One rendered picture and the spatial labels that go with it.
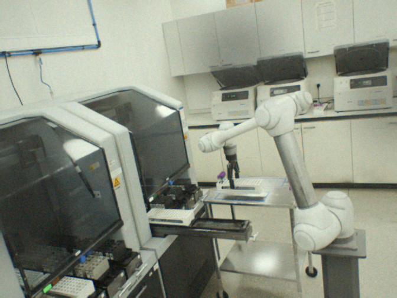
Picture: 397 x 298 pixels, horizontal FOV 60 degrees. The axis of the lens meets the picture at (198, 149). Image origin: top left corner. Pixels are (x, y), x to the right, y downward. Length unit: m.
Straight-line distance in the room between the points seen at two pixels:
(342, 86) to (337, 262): 2.38
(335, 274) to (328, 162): 2.30
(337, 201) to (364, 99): 2.27
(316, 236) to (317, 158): 2.54
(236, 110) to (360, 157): 1.48
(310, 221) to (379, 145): 2.51
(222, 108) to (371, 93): 1.64
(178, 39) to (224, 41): 0.63
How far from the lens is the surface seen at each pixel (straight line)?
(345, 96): 4.01
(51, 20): 3.31
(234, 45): 4.44
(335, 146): 4.14
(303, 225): 1.74
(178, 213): 2.15
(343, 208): 1.89
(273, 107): 1.63
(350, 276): 2.07
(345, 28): 4.23
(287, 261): 2.63
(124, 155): 1.96
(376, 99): 4.02
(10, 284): 1.53
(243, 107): 4.20
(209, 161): 4.56
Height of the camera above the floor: 1.79
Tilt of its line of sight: 16 degrees down
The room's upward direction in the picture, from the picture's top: 10 degrees counter-clockwise
